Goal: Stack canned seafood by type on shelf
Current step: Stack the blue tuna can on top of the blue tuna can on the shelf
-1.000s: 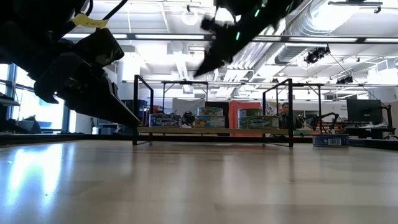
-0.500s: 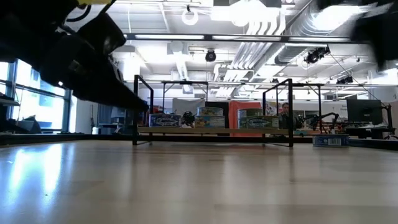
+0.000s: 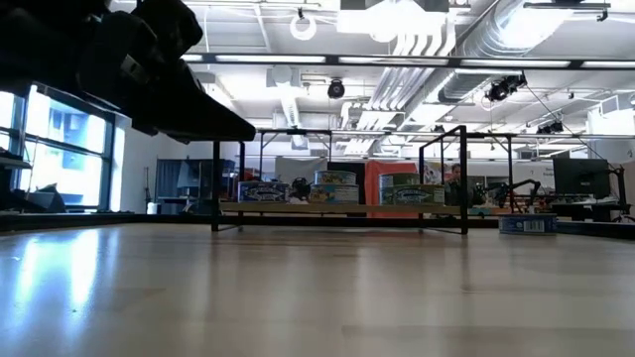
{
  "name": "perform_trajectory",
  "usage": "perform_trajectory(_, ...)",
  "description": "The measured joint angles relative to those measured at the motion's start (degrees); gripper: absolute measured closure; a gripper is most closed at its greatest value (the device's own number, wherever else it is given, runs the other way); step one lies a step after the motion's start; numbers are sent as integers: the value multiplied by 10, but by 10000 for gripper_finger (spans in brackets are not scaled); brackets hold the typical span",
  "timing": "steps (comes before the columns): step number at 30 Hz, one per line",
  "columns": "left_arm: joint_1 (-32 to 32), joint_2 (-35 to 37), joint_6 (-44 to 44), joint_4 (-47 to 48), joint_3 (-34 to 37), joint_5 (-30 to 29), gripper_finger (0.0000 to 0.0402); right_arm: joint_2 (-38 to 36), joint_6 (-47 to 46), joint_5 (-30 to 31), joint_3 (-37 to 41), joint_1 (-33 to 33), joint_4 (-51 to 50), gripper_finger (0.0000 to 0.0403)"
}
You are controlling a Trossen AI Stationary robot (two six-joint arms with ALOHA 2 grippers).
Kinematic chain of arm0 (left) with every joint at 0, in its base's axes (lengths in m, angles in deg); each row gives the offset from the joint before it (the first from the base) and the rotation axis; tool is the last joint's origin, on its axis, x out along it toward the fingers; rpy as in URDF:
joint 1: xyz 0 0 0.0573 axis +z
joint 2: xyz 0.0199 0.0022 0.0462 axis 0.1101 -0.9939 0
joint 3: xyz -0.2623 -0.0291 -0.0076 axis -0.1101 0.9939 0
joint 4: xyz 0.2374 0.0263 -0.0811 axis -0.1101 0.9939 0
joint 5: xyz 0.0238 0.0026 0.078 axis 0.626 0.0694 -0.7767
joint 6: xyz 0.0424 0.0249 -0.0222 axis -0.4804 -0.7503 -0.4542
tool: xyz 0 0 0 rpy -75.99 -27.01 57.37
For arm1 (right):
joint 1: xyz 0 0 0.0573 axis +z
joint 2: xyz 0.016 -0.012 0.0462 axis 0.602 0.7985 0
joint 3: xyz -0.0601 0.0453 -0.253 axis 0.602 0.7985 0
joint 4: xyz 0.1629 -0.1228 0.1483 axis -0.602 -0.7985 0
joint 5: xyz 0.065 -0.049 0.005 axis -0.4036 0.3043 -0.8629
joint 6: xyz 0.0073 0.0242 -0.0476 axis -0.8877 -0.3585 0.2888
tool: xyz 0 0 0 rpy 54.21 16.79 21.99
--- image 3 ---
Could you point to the overhead light bar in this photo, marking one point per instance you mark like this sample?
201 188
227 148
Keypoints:
332 60

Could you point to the person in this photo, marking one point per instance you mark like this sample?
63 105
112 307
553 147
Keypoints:
455 173
300 188

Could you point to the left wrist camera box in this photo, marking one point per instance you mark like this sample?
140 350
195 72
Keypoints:
171 25

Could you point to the background work table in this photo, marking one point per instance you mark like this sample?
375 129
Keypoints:
580 204

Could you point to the printed white cloth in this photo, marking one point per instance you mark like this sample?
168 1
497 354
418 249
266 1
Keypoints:
434 173

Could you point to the black background gantry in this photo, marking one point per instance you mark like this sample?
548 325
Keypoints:
510 163
295 132

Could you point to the red object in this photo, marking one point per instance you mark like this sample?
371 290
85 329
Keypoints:
250 176

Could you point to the black panel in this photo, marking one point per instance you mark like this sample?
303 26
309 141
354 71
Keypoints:
359 183

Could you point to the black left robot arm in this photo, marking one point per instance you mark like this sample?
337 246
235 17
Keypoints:
39 44

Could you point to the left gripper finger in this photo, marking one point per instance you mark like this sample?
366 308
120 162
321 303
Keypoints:
198 119

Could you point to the blue cabinet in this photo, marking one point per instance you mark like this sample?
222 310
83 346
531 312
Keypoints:
168 178

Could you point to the black computer monitor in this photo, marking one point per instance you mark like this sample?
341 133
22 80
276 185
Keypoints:
581 178

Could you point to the orange cloth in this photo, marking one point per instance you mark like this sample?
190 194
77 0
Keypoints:
373 181

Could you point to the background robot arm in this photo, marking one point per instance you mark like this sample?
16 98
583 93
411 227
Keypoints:
516 186

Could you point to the black aluminium table frame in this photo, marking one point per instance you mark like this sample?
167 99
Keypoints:
99 219

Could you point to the blue label tuna can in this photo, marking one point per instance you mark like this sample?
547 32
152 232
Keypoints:
527 224
263 192

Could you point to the wooden shelf with black frame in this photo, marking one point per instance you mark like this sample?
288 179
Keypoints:
464 173

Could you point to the grey desk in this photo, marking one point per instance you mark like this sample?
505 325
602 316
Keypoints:
12 162

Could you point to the silver air duct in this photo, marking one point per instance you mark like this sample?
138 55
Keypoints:
496 30

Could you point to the black ceiling camera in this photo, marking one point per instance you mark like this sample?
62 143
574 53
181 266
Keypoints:
336 89
550 127
503 88

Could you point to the white cup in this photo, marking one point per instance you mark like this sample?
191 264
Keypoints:
152 208

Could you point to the large window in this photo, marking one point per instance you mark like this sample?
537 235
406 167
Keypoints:
64 163

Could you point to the dark chair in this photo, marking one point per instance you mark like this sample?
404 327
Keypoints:
47 194

